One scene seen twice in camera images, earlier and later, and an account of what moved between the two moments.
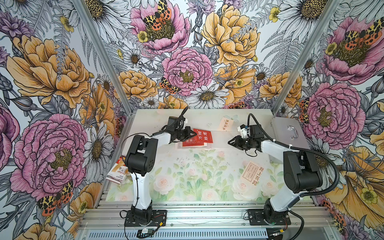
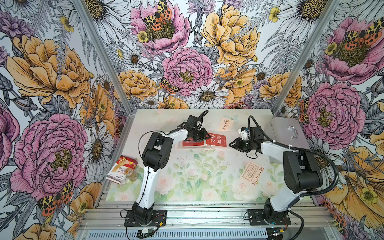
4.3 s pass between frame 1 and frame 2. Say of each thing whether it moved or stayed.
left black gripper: moved
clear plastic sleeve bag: stayed
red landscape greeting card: stayed
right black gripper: stayed
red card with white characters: moved
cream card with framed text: stayed
